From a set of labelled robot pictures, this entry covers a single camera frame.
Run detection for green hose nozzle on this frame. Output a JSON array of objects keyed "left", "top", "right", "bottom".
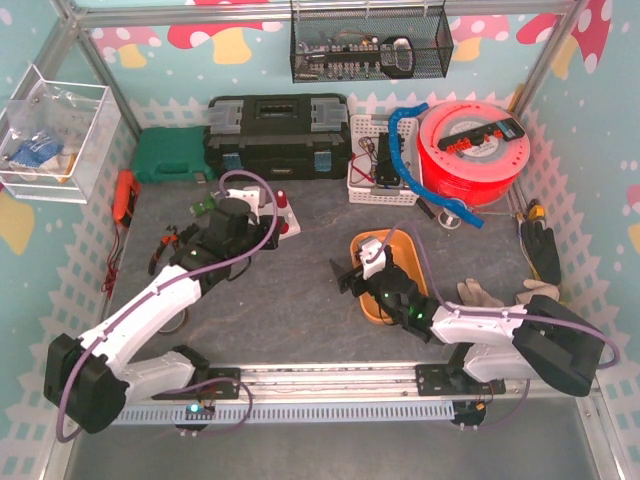
[{"left": 190, "top": 196, "right": 216, "bottom": 218}]

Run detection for white peg base plate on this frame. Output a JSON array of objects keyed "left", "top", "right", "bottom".
[{"left": 258, "top": 200, "right": 301, "bottom": 240}]

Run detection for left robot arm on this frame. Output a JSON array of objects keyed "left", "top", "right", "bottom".
[{"left": 44, "top": 190, "right": 280, "bottom": 443}]

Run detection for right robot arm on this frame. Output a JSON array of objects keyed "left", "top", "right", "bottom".
[{"left": 330, "top": 236, "right": 605, "bottom": 397}]

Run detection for orange plastic tray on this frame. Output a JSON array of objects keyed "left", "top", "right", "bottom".
[{"left": 350, "top": 229, "right": 429, "bottom": 326}]

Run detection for beige work glove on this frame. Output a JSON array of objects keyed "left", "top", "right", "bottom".
[
  {"left": 456, "top": 278, "right": 505, "bottom": 308},
  {"left": 515, "top": 279, "right": 560, "bottom": 304}
]

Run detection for white plastic basket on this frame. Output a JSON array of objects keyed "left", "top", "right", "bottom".
[{"left": 347, "top": 114, "right": 422, "bottom": 207}]

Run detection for black toolbox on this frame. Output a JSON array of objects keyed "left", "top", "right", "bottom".
[{"left": 203, "top": 93, "right": 353, "bottom": 180}]

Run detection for green tool case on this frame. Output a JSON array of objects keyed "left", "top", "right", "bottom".
[{"left": 131, "top": 126, "right": 216, "bottom": 184}]

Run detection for brown tape roll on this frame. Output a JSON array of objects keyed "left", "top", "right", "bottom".
[{"left": 158, "top": 310, "right": 189, "bottom": 335}]

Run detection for orange multimeter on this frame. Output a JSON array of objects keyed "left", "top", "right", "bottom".
[{"left": 112, "top": 169, "right": 141, "bottom": 228}]

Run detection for red filament spool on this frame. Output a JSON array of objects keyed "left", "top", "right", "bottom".
[{"left": 416, "top": 100, "right": 531, "bottom": 207}]

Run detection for black work glove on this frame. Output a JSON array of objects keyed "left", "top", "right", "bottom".
[{"left": 520, "top": 220, "right": 561, "bottom": 286}]

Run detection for yellow black screwdriver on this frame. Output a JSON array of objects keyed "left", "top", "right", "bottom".
[{"left": 516, "top": 199, "right": 546, "bottom": 223}]

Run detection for black terminal strip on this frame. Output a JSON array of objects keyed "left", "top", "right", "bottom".
[{"left": 437, "top": 118, "right": 525, "bottom": 154}]

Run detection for clear acrylic box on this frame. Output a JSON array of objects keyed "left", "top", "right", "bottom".
[{"left": 1, "top": 65, "right": 121, "bottom": 204}]

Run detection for blue white glove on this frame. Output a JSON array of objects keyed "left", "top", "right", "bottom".
[{"left": 10, "top": 131, "right": 64, "bottom": 170}]

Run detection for orange handled pliers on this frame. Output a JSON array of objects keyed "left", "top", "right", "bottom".
[{"left": 147, "top": 225, "right": 180, "bottom": 276}]

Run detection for blue corrugated hose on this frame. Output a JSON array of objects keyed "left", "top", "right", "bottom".
[{"left": 388, "top": 102, "right": 485, "bottom": 230}]

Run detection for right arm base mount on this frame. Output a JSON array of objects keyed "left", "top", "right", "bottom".
[{"left": 414, "top": 364, "right": 506, "bottom": 397}]

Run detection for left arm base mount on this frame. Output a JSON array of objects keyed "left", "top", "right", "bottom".
[{"left": 191, "top": 367, "right": 241, "bottom": 401}]

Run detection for grey slotted cable duct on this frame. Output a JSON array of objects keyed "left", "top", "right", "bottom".
[{"left": 114, "top": 400, "right": 455, "bottom": 426}]

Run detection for black mesh wire basket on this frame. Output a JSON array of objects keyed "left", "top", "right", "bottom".
[{"left": 290, "top": 4, "right": 454, "bottom": 83}]

